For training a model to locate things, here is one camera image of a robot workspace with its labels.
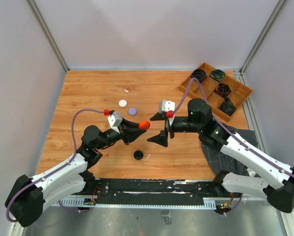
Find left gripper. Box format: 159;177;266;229
96;118;147;150

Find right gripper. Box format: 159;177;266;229
147;112;202;147

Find orange earbud case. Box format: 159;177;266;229
139;120;150;130

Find black earbud case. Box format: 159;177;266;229
133;150;144;160

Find white earbud case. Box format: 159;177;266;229
118;99;127;108

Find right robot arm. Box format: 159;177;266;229
148;98;294;213

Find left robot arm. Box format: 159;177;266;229
4;116;150;227

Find dark rolled cloth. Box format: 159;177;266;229
214;83;231;98
218;97;236;116
209;69;227;83
190;69;207;84

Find grey checked cloth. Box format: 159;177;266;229
201;125;259;177

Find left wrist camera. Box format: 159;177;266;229
108;112;123;129

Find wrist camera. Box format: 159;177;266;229
108;112;123;129
158;100;176;116

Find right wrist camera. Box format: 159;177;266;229
158;100;176;116

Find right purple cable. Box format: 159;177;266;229
166;77;294;184

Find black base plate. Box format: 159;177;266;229
83;178;231;204

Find grey cable duct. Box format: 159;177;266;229
59;197;217;211

